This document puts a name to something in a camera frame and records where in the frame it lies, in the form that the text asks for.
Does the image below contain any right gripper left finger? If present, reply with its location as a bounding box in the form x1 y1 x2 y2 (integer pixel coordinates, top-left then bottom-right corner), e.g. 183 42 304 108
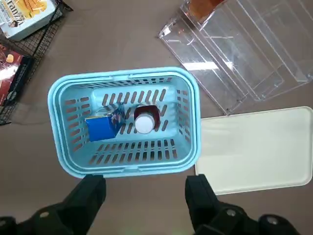
0 173 107 235

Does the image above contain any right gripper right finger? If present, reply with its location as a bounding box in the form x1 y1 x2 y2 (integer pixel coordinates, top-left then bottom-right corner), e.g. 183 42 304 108
184 173 303 235

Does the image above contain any blue Oreo cookie box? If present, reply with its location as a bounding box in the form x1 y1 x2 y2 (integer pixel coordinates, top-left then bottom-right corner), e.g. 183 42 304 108
84 102 127 142

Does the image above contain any amber tea bottle white cap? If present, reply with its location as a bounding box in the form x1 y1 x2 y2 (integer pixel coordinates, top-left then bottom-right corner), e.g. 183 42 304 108
134 104 161 135
189 0 227 24

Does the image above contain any light blue plastic shopping basket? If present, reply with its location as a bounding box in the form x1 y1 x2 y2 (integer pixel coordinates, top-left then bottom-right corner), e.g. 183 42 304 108
47 66 201 181

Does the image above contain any clear acrylic step shelf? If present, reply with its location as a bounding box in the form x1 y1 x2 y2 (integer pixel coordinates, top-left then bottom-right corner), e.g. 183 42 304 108
157 0 313 116

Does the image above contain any cream plastic tray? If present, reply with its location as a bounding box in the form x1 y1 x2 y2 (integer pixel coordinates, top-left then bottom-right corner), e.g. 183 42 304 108
195 106 313 196

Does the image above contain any dark chocolate cookie box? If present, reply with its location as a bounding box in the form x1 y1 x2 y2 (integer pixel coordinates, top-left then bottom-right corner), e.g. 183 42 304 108
0 44 34 107

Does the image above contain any white cracker box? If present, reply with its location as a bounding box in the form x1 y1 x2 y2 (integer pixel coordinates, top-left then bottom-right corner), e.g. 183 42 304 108
0 0 58 42

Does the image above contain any black wire snack shelf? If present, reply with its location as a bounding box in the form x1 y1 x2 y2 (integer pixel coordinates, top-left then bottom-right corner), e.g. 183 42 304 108
0 0 74 127

